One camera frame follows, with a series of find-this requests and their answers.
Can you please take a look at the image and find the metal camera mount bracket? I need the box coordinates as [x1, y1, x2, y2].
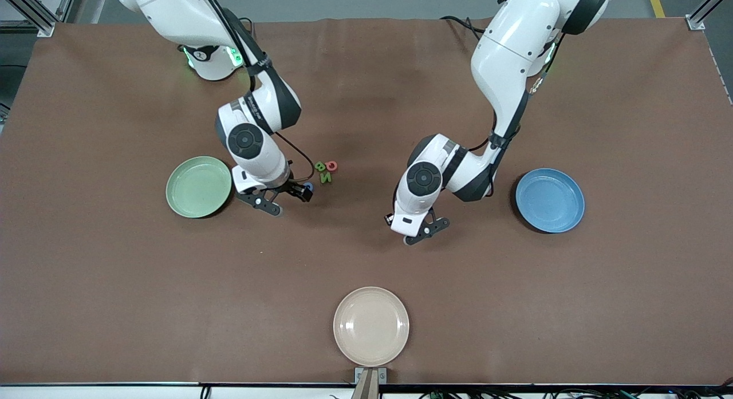
[354, 367, 388, 399]

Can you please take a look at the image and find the beige plate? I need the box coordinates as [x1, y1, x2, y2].
[333, 286, 410, 368]

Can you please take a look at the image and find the light green plate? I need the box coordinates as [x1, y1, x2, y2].
[165, 156, 233, 219]

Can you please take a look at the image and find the brown table mat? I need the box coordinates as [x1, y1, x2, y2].
[0, 17, 733, 386]

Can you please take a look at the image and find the black arm base cable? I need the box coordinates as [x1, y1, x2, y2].
[440, 14, 487, 40]
[229, 15, 257, 45]

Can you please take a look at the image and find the blue plate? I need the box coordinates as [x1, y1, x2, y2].
[515, 168, 585, 234]

